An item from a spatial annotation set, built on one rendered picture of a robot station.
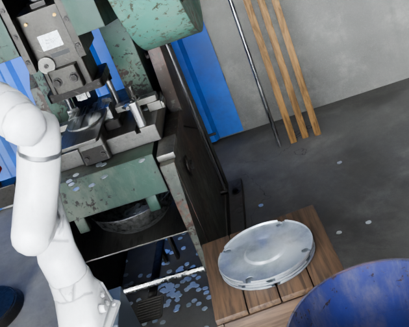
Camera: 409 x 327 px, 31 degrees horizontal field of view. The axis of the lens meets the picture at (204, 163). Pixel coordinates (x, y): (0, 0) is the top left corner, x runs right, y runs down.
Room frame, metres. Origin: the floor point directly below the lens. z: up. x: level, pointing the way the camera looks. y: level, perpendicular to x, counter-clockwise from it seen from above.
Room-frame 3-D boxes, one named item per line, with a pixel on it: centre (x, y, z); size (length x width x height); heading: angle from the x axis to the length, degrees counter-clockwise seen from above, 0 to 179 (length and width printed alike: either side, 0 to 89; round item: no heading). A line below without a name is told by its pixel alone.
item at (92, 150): (2.29, 0.33, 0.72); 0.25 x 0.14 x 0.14; 170
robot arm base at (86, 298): (1.71, 0.46, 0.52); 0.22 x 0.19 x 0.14; 173
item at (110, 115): (2.46, 0.30, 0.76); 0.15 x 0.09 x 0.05; 80
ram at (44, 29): (2.42, 0.30, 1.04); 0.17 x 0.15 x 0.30; 170
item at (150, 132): (2.47, 0.30, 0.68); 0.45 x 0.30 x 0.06; 80
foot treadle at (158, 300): (2.33, 0.32, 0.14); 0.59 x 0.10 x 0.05; 170
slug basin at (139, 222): (2.47, 0.30, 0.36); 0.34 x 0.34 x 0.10
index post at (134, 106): (2.31, 0.14, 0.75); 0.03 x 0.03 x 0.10; 80
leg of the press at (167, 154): (2.56, 0.01, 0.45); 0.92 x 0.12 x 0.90; 170
